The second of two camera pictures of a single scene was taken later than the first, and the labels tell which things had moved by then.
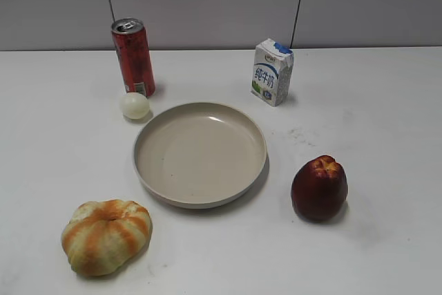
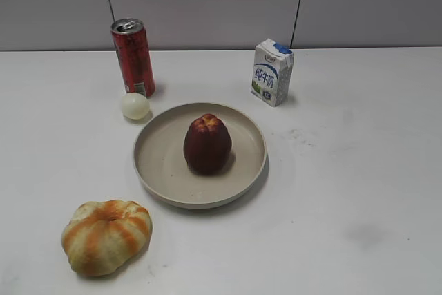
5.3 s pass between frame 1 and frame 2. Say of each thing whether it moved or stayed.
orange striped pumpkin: stayed
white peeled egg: stayed
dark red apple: moved
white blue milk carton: stayed
